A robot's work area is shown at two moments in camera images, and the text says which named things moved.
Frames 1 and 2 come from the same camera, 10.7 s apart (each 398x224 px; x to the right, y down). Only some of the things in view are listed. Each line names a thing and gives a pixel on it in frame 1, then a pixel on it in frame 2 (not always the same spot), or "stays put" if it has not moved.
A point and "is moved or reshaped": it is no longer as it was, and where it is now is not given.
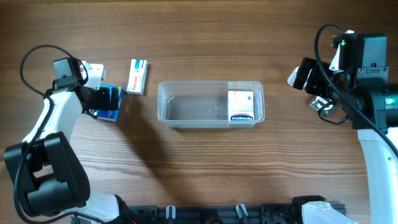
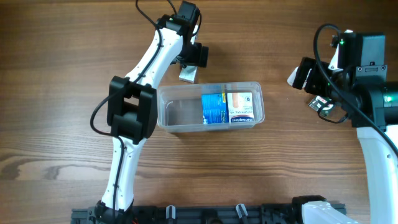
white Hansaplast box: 240,106 stays put
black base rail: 305,213 stays put
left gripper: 104,98 to 195,55
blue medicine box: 110,114 is moved or reshaped
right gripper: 306,78 stays put
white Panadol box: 137,76 is moved or reshaped
